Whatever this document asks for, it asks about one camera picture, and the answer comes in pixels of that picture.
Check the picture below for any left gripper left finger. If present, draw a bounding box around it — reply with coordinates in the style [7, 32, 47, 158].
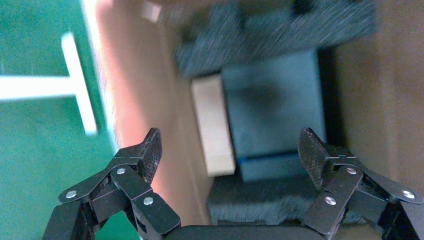
[39, 127, 182, 240]

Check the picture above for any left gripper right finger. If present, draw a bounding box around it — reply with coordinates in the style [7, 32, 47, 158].
[297, 127, 424, 240]

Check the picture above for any small cardboard box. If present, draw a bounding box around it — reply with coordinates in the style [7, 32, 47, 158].
[191, 73, 237, 177]

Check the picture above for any large open cardboard box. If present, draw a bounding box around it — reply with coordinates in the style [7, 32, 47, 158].
[81, 0, 424, 240]

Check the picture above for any grey blue block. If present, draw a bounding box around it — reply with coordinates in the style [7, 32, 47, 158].
[220, 48, 328, 184]

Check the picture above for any black foam pad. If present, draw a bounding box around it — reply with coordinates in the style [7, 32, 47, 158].
[173, 0, 378, 227]

